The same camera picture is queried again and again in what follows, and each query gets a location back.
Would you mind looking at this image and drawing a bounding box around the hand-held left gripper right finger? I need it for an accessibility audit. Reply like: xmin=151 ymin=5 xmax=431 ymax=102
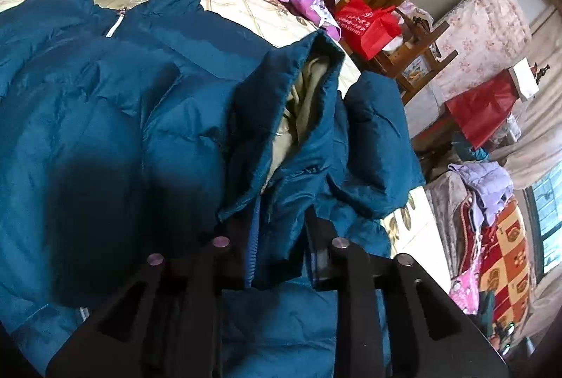
xmin=306 ymin=215 xmax=510 ymax=378

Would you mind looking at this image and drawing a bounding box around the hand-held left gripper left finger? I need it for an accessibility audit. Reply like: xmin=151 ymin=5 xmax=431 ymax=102
xmin=46 ymin=197 xmax=265 ymax=378

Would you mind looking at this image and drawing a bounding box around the teal puffer jacket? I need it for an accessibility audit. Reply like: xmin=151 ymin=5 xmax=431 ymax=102
xmin=0 ymin=0 xmax=426 ymax=378

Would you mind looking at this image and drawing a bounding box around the pink floral cloth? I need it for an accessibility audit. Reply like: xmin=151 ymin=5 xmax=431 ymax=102
xmin=450 ymin=264 xmax=481 ymax=315

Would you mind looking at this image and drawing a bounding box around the orange checkered blanket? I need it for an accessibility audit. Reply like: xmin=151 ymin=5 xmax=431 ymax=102
xmin=478 ymin=198 xmax=534 ymax=330

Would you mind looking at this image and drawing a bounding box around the lilac jacket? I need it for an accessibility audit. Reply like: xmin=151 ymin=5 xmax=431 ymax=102
xmin=448 ymin=161 xmax=514 ymax=227

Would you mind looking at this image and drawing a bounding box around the cream floral bed sheet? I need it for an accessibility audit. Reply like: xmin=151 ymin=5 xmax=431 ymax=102
xmin=0 ymin=0 xmax=453 ymax=304

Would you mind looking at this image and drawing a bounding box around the red fabric bag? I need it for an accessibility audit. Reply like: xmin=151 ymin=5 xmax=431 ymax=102
xmin=336 ymin=0 xmax=402 ymax=60

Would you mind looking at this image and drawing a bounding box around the window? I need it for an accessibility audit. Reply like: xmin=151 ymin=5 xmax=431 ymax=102
xmin=524 ymin=172 xmax=562 ymax=273

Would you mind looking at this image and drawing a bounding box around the wooden chair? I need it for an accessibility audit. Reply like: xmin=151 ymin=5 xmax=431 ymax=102
xmin=373 ymin=7 xmax=459 ymax=104

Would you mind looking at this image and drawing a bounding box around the beige cloth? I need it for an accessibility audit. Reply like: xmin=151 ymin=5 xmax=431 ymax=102
xmin=501 ymin=95 xmax=562 ymax=190

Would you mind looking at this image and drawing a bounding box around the white box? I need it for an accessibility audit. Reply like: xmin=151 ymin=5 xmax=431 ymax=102
xmin=507 ymin=58 xmax=541 ymax=101

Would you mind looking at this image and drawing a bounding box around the floral covered sofa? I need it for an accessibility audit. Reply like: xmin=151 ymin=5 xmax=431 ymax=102
xmin=404 ymin=0 xmax=534 ymax=128

